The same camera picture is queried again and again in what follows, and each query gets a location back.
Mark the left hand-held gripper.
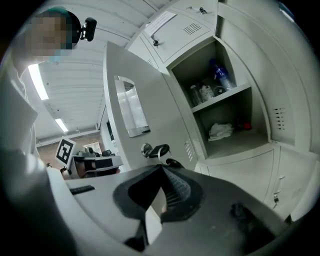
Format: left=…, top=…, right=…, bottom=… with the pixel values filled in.
left=54, top=136, right=124, bottom=180

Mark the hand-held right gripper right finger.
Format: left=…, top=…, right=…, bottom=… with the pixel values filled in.
left=161, top=165, right=206, bottom=223

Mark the clear jar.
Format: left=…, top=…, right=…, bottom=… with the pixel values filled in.
left=189, top=84, right=203, bottom=106

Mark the white paper notice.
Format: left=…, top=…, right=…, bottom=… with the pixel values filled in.
left=143, top=10, right=178, bottom=38

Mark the blue plastic bottle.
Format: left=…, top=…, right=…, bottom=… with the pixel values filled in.
left=209, top=58, right=238, bottom=93

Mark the person's torso in light shirt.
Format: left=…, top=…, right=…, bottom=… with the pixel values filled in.
left=0, top=49, right=81, bottom=256

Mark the white cloth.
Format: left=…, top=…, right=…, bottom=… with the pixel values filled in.
left=207, top=122, right=235, bottom=143

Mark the long ceiling light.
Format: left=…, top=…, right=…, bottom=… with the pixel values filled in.
left=54, top=117, right=69, bottom=133
left=27, top=63, right=50, bottom=101

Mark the grey metal locker cabinet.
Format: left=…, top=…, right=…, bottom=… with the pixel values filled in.
left=124, top=0, right=320, bottom=223

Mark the black head-worn camera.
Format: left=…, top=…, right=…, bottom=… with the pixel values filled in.
left=79, top=16, right=98, bottom=43

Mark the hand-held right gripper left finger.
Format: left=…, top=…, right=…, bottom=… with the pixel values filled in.
left=113, top=164, right=165, bottom=221

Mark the person's head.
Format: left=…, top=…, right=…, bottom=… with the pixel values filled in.
left=14, top=6, right=82, bottom=65

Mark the small round cup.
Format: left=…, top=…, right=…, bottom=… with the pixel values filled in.
left=213, top=85, right=228, bottom=98

